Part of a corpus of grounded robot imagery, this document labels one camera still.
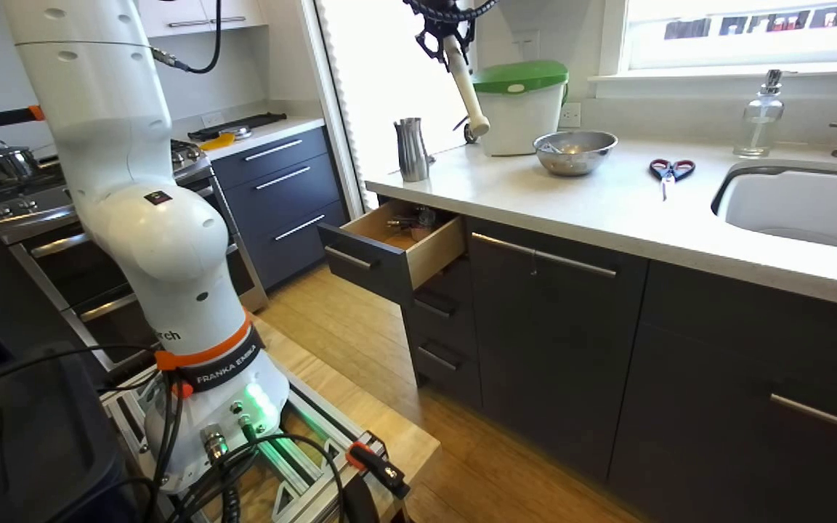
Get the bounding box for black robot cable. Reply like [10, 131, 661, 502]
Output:
[144, 0, 228, 77]

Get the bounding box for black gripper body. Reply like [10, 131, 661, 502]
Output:
[401, 0, 500, 40]

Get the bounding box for kitchen stove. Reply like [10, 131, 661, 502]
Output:
[0, 133, 270, 383]

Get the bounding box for red black clamp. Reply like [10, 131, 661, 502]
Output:
[342, 433, 413, 499]

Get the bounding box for wooden robot platform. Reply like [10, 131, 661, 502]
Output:
[240, 311, 442, 523]

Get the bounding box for dark kitchen counter cabinet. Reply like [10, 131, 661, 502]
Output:
[404, 213, 837, 523]

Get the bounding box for red blue handled scissors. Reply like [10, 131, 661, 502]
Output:
[645, 154, 699, 204]

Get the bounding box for silver metal bowl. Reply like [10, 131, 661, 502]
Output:
[530, 128, 622, 181]

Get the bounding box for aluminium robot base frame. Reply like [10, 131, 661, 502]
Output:
[96, 375, 413, 523]

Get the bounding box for silver metal cup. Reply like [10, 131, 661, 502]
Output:
[391, 112, 439, 185]

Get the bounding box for black plastic bin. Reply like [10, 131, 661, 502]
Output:
[0, 287, 141, 523]

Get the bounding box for white container green lid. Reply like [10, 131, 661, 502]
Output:
[469, 59, 573, 159]

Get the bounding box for kitchen sink basin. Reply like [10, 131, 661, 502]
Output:
[705, 157, 837, 262]

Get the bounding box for open wooden drawer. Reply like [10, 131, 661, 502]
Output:
[315, 195, 469, 308]

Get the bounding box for clear soap dispenser bottle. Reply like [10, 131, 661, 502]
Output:
[731, 67, 786, 162]

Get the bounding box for blue grey drawer cabinet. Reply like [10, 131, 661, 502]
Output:
[206, 125, 353, 292]

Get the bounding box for silver cooking pot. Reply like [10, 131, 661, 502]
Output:
[0, 137, 39, 188]

